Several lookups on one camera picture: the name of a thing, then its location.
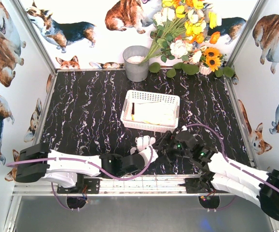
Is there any aluminium front rail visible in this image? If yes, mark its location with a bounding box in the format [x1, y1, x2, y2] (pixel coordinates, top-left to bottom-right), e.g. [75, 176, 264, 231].
[13, 175, 263, 196]

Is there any grey metal bucket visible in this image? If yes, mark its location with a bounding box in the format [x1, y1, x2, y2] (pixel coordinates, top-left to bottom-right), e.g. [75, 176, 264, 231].
[123, 45, 149, 82]

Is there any sunflower pot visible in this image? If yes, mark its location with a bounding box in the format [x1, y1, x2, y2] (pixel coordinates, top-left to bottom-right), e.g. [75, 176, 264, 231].
[195, 46, 235, 79]

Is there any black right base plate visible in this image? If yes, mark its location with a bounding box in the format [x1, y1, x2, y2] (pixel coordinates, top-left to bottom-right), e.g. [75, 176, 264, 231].
[181, 171, 225, 193]

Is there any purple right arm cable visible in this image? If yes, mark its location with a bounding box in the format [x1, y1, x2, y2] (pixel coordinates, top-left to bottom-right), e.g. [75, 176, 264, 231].
[185, 123, 279, 211]

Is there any artificial flower bouquet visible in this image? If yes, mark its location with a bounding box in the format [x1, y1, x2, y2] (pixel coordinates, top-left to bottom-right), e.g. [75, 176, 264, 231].
[146, 0, 225, 77]

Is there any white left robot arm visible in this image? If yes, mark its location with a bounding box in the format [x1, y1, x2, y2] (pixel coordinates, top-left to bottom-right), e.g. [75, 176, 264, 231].
[15, 143, 149, 188]

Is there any cream knit glove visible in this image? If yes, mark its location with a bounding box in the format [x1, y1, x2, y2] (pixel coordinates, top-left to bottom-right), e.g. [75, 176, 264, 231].
[131, 102, 175, 125]

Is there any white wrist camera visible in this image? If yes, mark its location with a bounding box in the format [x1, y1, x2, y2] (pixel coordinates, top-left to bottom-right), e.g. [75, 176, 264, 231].
[139, 145, 158, 166]
[176, 126, 188, 134]

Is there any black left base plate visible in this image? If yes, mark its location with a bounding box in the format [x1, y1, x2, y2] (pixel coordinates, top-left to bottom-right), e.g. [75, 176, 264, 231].
[57, 178, 100, 194]

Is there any white plastic storage basket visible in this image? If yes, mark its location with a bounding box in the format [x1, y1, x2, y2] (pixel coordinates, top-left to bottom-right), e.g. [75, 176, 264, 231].
[120, 90, 180, 133]

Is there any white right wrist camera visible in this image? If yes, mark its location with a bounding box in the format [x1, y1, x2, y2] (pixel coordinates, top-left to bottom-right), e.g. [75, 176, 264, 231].
[176, 126, 188, 134]

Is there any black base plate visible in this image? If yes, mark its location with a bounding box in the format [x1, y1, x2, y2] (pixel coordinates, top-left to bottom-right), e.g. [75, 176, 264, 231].
[57, 178, 100, 194]
[181, 171, 225, 193]

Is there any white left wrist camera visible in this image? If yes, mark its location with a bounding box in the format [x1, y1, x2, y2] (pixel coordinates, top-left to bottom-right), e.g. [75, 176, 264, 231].
[139, 145, 158, 166]

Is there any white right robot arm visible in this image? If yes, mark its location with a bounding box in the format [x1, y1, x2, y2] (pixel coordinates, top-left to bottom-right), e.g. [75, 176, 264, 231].
[153, 130, 279, 221]

